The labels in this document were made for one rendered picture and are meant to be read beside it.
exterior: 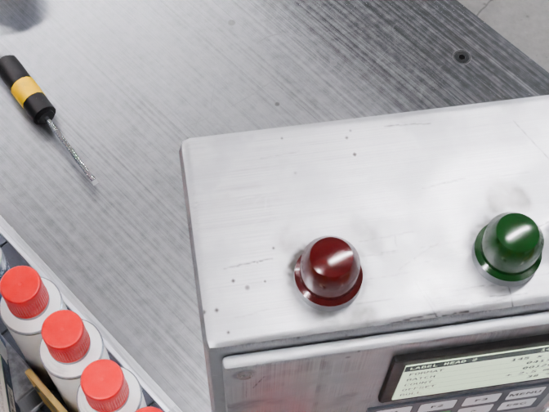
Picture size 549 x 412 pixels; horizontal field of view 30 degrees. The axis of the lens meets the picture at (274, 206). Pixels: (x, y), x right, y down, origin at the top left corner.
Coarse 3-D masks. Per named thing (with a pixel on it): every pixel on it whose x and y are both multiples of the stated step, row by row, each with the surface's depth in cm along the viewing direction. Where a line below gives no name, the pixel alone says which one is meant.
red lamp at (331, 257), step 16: (320, 240) 38; (336, 240) 38; (304, 256) 38; (320, 256) 37; (336, 256) 37; (352, 256) 37; (304, 272) 37; (320, 272) 37; (336, 272) 37; (352, 272) 37; (304, 288) 38; (320, 288) 37; (336, 288) 37; (352, 288) 38; (320, 304) 38; (336, 304) 38
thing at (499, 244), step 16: (496, 224) 38; (512, 224) 38; (528, 224) 38; (480, 240) 39; (496, 240) 38; (512, 240) 38; (528, 240) 38; (480, 256) 39; (496, 256) 38; (512, 256) 38; (528, 256) 38; (480, 272) 39; (496, 272) 39; (512, 272) 38; (528, 272) 39
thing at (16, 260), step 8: (0, 240) 105; (8, 248) 105; (8, 256) 104; (16, 256) 104; (16, 264) 104; (24, 264) 104; (0, 320) 101; (0, 328) 101; (8, 336) 100; (16, 344) 100; (56, 392) 98; (144, 392) 98; (152, 400) 98; (40, 408) 97; (48, 408) 97
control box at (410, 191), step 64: (320, 128) 42; (384, 128) 42; (448, 128) 42; (512, 128) 42; (192, 192) 41; (256, 192) 41; (320, 192) 41; (384, 192) 41; (448, 192) 41; (512, 192) 41; (192, 256) 40; (256, 256) 40; (384, 256) 40; (448, 256) 40; (256, 320) 38; (320, 320) 38; (384, 320) 38; (448, 320) 39; (512, 320) 39; (256, 384) 40; (320, 384) 42; (512, 384) 46
